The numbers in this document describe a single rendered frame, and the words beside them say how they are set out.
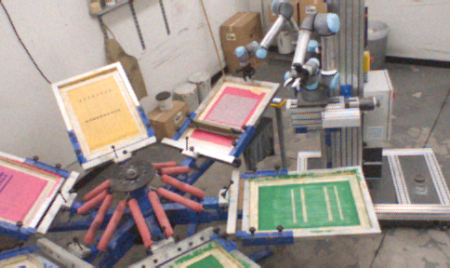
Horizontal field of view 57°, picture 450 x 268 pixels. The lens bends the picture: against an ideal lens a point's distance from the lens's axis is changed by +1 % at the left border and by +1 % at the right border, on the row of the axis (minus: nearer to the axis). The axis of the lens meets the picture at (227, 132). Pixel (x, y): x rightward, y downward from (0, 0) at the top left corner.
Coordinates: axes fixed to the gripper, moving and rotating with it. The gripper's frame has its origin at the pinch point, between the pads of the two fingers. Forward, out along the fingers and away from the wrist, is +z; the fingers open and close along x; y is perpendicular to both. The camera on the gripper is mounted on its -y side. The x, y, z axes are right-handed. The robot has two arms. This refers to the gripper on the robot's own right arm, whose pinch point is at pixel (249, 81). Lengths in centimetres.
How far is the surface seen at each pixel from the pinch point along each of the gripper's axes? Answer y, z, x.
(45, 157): -200, 36, -117
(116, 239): 3, -21, -169
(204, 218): 35, 1, -128
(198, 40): -200, 90, 151
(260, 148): 21, 37, -39
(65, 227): -51, -12, -175
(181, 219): 22, -2, -135
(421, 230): 144, 124, -22
